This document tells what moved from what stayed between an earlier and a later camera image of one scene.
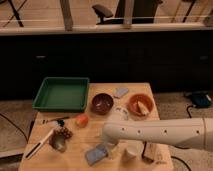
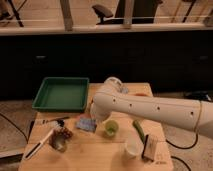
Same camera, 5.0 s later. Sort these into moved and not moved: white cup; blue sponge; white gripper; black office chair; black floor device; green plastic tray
Moved: blue sponge; white gripper
Not moved: black office chair; black floor device; green plastic tray; white cup
